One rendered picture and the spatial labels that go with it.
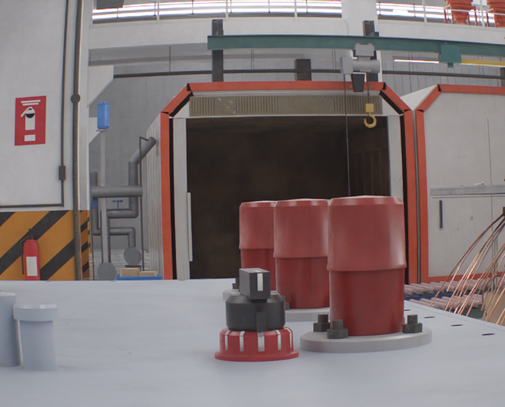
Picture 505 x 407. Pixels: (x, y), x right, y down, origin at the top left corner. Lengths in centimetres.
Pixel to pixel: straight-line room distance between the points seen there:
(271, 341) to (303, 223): 39
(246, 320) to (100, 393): 23
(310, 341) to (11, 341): 28
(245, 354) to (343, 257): 13
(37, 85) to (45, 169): 83
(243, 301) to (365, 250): 12
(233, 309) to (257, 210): 70
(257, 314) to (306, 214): 40
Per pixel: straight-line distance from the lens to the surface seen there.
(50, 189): 1167
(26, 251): 1154
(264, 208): 175
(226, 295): 176
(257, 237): 175
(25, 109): 1172
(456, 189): 439
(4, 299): 99
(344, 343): 108
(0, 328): 100
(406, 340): 109
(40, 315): 97
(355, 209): 110
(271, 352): 105
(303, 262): 142
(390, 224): 110
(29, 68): 1176
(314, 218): 142
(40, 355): 97
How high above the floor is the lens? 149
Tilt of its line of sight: level
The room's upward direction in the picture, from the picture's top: 2 degrees counter-clockwise
